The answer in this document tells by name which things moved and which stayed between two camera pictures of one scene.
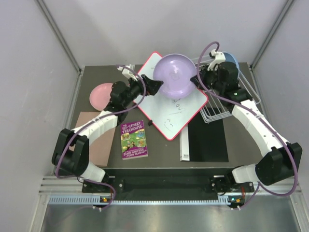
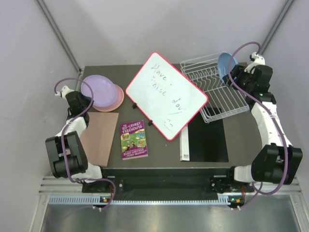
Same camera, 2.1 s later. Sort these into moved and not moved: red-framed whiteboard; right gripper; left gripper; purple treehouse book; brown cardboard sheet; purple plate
Moved: purple plate; right gripper; left gripper
Not moved: red-framed whiteboard; brown cardboard sheet; purple treehouse book
